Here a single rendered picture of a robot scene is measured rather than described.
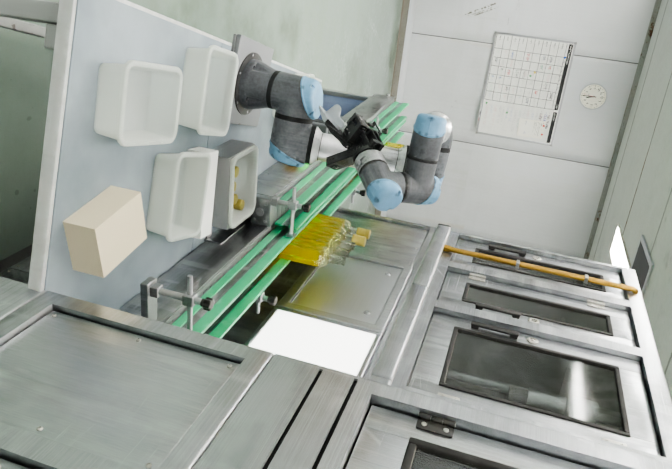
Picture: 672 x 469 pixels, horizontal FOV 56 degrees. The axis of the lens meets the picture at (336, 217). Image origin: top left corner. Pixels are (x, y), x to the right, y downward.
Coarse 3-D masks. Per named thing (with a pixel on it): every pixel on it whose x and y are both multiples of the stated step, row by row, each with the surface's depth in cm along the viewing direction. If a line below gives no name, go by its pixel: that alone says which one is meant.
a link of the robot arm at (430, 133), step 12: (420, 120) 149; (432, 120) 148; (444, 120) 150; (420, 132) 149; (432, 132) 149; (444, 132) 151; (420, 144) 150; (432, 144) 149; (444, 144) 186; (408, 156) 153; (420, 156) 150; (432, 156) 150
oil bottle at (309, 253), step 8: (296, 240) 204; (288, 248) 201; (296, 248) 200; (304, 248) 199; (312, 248) 199; (320, 248) 200; (328, 248) 201; (280, 256) 203; (288, 256) 202; (296, 256) 201; (304, 256) 200; (312, 256) 199; (320, 256) 198; (328, 256) 199; (312, 264) 200; (320, 264) 199
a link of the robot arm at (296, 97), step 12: (276, 84) 185; (288, 84) 184; (300, 84) 184; (312, 84) 184; (276, 96) 186; (288, 96) 184; (300, 96) 183; (312, 96) 183; (276, 108) 188; (288, 108) 185; (300, 108) 185; (312, 108) 184; (288, 120) 186; (300, 120) 186; (312, 120) 190
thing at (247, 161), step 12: (240, 156) 180; (252, 156) 192; (240, 168) 195; (252, 168) 194; (240, 180) 196; (252, 180) 195; (240, 192) 198; (252, 192) 197; (252, 204) 198; (228, 216) 184; (240, 216) 192
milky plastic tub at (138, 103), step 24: (120, 72) 125; (144, 72) 142; (168, 72) 143; (120, 96) 125; (144, 96) 144; (168, 96) 145; (96, 120) 129; (120, 120) 126; (144, 120) 146; (168, 120) 146; (120, 144) 128; (144, 144) 135
